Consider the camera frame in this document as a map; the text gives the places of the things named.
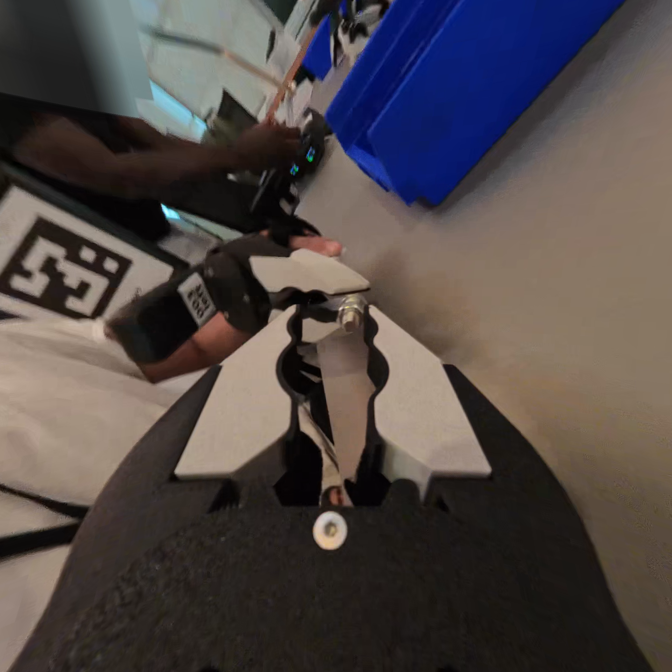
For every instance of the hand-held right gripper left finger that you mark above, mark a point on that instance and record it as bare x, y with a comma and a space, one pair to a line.
236, 420

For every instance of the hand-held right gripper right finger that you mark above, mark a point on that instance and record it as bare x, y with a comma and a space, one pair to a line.
425, 420

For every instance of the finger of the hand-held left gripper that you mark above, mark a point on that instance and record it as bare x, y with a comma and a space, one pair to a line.
315, 273
320, 328

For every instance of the steel hex bolt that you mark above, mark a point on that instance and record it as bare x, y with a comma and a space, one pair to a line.
353, 303

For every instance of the blue plastic bin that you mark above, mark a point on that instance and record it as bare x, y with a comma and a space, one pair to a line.
317, 47
472, 78

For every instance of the person's left forearm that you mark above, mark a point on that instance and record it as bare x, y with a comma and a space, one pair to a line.
199, 346

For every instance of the grey desk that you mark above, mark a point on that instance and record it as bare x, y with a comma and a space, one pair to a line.
525, 315

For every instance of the person's left hand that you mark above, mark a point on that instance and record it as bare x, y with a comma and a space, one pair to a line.
315, 244

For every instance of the black-framed marker sign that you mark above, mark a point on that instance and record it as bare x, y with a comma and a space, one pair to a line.
63, 262

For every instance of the black device with lights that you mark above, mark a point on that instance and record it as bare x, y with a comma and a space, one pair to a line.
309, 152

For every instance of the person's white shirt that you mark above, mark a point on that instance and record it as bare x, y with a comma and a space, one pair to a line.
68, 409

